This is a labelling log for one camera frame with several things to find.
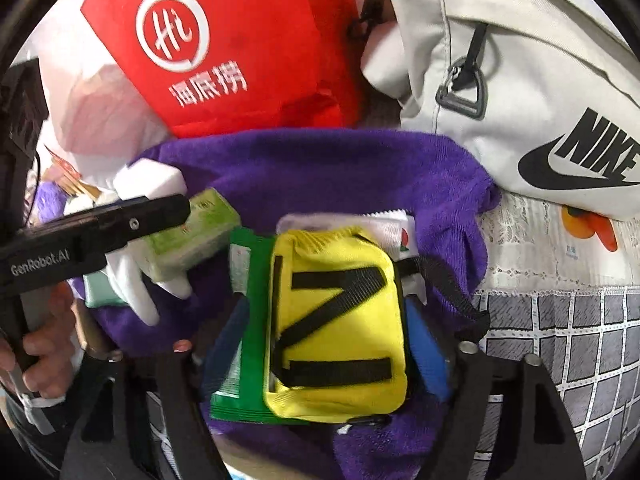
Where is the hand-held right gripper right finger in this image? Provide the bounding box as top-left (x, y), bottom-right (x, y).
top-left (404, 298), bottom-right (587, 480)

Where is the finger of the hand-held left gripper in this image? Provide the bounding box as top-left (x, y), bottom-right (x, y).
top-left (92, 193), bottom-right (193, 256)

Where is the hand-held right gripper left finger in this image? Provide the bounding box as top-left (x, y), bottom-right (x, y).
top-left (62, 305), bottom-right (251, 480)

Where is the light green tissue pack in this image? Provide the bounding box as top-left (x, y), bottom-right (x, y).
top-left (135, 187), bottom-right (243, 283)

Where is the yellow pouch with black straps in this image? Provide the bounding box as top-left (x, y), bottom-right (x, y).
top-left (262, 227), bottom-right (413, 423)

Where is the green sachet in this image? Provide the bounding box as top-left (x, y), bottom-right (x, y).
top-left (209, 227), bottom-right (311, 426)

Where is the person's left hand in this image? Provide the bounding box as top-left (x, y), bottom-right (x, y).
top-left (0, 284), bottom-right (85, 407)

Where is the mint green packet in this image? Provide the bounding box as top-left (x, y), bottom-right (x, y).
top-left (81, 269), bottom-right (132, 309)

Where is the white plastic bag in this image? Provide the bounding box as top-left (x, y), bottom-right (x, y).
top-left (20, 0), bottom-right (173, 196)

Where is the white lace cloth orange print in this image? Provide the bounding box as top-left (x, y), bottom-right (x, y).
top-left (472, 191), bottom-right (640, 297)

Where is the purple towel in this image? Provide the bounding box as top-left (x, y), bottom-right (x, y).
top-left (70, 129), bottom-right (502, 480)

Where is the red bag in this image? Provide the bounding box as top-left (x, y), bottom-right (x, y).
top-left (80, 0), bottom-right (366, 140)

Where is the beige bag with black logo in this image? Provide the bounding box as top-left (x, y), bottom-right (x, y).
top-left (359, 0), bottom-right (640, 222)

